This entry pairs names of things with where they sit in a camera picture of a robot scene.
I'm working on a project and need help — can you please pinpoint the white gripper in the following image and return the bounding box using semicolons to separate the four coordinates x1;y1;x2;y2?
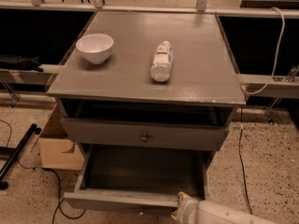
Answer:
171;191;199;224

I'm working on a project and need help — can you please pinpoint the grey drawer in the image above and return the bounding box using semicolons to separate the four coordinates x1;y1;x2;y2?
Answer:
64;145;213;216
61;118;229;151

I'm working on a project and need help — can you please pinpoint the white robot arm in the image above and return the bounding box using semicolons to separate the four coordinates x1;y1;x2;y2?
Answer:
171;192;277;224

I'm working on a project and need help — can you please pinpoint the grey top drawer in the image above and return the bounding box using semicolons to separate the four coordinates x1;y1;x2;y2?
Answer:
61;118;229;151

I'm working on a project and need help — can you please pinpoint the grey drawer cabinet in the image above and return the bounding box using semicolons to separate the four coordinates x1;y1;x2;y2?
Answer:
46;10;247;179

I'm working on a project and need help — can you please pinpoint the cardboard box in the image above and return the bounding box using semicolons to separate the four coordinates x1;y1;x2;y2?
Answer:
38;106;84;171

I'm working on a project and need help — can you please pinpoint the clear plastic bottle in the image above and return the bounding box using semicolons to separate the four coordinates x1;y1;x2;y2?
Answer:
150;41;173;82

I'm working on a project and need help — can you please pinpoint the white bowl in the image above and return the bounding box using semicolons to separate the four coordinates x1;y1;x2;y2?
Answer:
76;34;114;64

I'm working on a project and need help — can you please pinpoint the black metal stand leg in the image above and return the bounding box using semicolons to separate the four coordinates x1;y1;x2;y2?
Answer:
0;124;38;190

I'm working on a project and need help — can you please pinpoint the black floor cable right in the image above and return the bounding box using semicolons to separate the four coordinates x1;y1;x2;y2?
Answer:
237;107;254;216

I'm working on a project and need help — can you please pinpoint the black floor cable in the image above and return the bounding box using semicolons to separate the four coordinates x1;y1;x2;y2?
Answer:
0;119;89;224
237;107;254;216

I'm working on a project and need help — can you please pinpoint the black floor cable left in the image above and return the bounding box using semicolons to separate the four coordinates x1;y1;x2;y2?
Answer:
0;119;89;224

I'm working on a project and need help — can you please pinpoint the metal rail frame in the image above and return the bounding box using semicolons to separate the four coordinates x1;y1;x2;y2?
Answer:
0;0;299;126

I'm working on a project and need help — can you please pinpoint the white cable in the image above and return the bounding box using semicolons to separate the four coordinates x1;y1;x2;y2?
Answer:
240;7;286;96

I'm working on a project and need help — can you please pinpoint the black object on rail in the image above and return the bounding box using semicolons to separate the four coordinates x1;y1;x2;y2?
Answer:
0;55;43;72

